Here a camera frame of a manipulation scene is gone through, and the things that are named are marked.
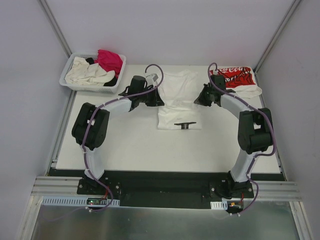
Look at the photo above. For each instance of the white cable duct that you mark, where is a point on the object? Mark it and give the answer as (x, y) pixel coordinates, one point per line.
(219, 205)
(68, 201)

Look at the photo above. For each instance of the aluminium extrusion rail left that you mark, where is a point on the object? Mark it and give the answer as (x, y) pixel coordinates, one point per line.
(55, 186)

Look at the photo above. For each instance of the aluminium extrusion rail right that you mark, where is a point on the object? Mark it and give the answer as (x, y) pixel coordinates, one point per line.
(278, 191)

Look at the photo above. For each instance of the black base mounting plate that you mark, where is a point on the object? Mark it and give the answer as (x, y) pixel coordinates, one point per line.
(154, 189)

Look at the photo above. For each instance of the aluminium extrusion rail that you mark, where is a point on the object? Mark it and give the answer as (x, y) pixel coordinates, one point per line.
(278, 191)
(55, 186)

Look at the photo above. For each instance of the aluminium frame post right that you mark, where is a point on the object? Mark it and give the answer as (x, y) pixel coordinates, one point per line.
(276, 36)

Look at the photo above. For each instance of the pink garment in basket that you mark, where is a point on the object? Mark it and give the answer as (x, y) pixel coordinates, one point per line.
(109, 61)

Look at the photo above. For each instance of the white plastic laundry basket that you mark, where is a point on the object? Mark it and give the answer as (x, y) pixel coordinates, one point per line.
(98, 89)

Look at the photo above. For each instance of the aluminium frame post left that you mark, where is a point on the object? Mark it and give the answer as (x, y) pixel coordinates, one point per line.
(55, 26)

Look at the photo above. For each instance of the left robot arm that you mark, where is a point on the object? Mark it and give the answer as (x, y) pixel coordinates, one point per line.
(91, 124)

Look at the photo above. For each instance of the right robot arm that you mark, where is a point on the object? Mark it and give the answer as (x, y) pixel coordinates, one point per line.
(254, 133)

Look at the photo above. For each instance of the cream shirt in basket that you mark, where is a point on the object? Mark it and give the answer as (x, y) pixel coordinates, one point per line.
(81, 73)

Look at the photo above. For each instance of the aluminium frame post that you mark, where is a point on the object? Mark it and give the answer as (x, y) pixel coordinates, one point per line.
(276, 36)
(55, 26)

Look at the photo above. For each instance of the Coca-Cola print t-shirt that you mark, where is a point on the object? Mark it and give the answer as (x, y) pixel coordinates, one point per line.
(241, 80)

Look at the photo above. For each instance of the black garment in basket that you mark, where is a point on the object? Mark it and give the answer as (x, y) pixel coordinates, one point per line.
(107, 80)

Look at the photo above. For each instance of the left white cable duct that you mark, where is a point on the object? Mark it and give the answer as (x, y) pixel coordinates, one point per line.
(68, 201)

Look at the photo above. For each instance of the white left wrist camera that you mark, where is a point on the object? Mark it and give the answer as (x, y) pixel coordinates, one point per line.
(152, 79)

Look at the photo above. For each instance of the plain white t-shirt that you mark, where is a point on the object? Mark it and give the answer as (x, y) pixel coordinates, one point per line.
(178, 91)

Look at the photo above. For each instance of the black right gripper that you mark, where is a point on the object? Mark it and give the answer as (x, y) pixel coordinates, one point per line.
(203, 95)

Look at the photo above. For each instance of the right white cable duct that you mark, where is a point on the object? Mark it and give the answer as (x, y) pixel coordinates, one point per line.
(219, 205)

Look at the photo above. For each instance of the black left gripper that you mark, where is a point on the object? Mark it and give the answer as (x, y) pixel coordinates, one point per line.
(155, 98)

